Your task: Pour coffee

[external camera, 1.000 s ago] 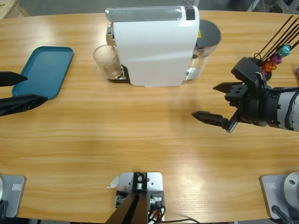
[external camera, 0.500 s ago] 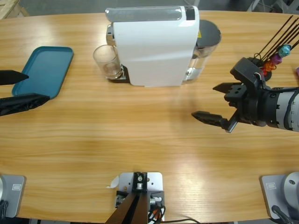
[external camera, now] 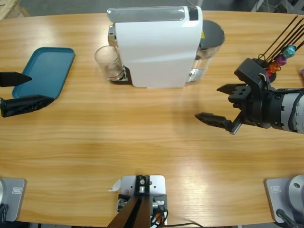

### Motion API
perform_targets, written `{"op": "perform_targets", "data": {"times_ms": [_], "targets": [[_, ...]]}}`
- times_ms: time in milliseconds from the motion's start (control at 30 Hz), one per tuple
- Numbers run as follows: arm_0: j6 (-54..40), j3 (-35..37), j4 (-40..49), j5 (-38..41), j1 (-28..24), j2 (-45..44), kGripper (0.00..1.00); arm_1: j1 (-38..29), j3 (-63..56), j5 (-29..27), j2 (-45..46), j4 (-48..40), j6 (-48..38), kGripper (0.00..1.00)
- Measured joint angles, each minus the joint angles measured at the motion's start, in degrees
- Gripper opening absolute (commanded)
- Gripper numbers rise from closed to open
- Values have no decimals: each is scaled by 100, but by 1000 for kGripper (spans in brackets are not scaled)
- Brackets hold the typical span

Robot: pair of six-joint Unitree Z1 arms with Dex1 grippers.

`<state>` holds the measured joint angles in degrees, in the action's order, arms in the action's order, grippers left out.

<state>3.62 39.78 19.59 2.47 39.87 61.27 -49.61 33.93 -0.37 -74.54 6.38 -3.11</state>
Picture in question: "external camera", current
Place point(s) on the grey metal stool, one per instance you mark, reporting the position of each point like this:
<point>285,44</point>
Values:
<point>257,5</point>

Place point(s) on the gold orange coffee capsule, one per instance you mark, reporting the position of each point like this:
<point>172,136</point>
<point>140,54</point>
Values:
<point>274,67</point>

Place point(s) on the teal plastic tray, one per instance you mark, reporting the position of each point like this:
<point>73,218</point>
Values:
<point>47,69</point>

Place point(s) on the purple coffee capsule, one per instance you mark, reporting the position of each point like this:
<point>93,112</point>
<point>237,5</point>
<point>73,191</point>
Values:
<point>282,59</point>

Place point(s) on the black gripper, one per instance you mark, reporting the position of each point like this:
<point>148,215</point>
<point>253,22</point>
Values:
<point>263,109</point>

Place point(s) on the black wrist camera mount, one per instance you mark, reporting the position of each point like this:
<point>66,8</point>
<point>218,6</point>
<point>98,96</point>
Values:
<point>251,71</point>

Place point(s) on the clear glass cup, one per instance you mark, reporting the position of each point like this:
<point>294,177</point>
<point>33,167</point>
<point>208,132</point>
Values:
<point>109,64</point>

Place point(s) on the white mount block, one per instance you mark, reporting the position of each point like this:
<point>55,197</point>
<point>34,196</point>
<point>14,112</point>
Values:
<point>156,185</point>

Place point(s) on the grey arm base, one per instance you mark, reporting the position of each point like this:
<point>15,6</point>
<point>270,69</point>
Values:
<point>278,202</point>
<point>14,199</point>

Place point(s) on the teal coffee capsule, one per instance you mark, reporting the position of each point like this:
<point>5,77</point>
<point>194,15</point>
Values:
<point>290,51</point>

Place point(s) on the metal drip tray grille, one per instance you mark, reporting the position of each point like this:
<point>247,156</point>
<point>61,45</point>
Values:
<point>128,77</point>

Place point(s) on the purple tissue pack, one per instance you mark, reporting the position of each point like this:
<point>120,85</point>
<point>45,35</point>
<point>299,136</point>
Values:
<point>302,72</point>

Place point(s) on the black capsule holder with rods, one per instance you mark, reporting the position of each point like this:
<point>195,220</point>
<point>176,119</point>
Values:
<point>288,31</point>

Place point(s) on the dark camera post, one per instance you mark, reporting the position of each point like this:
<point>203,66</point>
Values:
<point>133,213</point>

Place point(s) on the white capsule coffee machine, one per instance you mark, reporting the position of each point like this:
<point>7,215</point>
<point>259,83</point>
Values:
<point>154,52</point>

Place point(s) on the white paper tag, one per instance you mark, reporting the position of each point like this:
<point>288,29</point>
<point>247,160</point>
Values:
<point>116,185</point>

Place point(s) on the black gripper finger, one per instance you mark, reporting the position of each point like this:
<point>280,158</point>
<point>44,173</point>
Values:
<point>14,79</point>
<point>28,104</point>

